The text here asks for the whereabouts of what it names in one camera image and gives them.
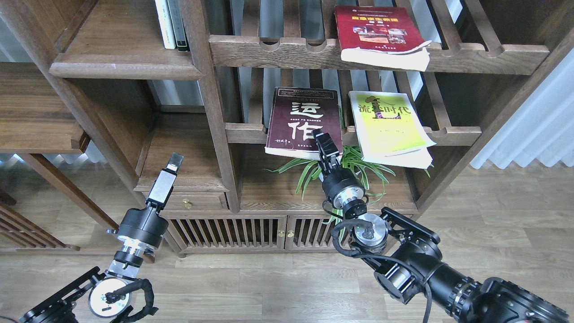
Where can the white curtain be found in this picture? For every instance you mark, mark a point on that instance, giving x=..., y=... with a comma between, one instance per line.
x=541, y=130

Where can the brass drawer knob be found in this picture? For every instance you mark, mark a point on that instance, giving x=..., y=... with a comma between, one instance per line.
x=187, y=204

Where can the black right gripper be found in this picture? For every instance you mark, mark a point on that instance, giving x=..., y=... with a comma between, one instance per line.
x=338, y=183

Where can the green spider plant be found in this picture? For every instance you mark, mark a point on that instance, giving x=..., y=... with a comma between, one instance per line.
x=305, y=174

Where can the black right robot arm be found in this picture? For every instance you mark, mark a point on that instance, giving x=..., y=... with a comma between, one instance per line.
x=406, y=258

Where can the yellow-green book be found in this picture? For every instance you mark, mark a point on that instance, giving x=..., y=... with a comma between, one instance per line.
x=389, y=131

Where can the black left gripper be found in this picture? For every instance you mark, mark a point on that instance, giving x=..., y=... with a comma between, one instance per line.
x=145, y=227

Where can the maroon book white characters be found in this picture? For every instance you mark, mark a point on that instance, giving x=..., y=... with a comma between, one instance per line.
x=295, y=114

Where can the red book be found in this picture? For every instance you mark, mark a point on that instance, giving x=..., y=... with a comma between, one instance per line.
x=382, y=37

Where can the dark wooden bookshelf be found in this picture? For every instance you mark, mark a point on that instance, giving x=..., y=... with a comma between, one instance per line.
x=140, y=102

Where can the white upright book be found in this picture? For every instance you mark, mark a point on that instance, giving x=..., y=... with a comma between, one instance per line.
x=165, y=22

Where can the dark green upright book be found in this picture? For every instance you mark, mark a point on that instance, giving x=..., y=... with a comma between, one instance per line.
x=178, y=26

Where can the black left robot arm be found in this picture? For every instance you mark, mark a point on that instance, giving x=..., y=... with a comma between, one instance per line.
x=117, y=293

